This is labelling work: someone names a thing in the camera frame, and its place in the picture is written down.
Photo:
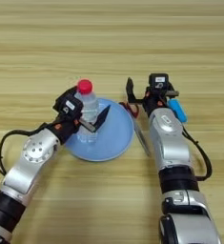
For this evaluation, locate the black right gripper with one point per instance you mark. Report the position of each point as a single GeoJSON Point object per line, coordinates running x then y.
{"type": "Point", "coordinates": [154, 101]}

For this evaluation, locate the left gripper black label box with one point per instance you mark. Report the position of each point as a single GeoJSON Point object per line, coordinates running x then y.
{"type": "Point", "coordinates": [69, 106]}

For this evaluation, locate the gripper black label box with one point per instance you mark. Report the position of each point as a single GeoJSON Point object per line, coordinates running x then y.
{"type": "Point", "coordinates": [158, 82]}
{"type": "Point", "coordinates": [69, 106]}

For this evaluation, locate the clear red-capped water bottle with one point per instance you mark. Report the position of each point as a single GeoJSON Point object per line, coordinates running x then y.
{"type": "Point", "coordinates": [89, 101]}

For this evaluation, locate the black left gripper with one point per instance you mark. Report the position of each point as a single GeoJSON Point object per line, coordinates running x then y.
{"type": "Point", "coordinates": [65, 127]}

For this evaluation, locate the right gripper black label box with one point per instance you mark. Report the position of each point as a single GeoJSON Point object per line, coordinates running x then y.
{"type": "Point", "coordinates": [158, 82]}

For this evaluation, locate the light blue round plate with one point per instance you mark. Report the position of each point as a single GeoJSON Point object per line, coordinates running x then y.
{"type": "Point", "coordinates": [116, 136]}

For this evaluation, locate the blue rectangular eraser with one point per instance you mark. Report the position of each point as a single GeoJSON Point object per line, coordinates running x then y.
{"type": "Point", "coordinates": [177, 110]}

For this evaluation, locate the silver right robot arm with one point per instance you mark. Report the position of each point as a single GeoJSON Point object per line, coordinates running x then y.
{"type": "Point", "coordinates": [170, 143]}

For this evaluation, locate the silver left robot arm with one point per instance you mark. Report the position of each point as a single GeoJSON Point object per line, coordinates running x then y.
{"type": "Point", "coordinates": [30, 162]}

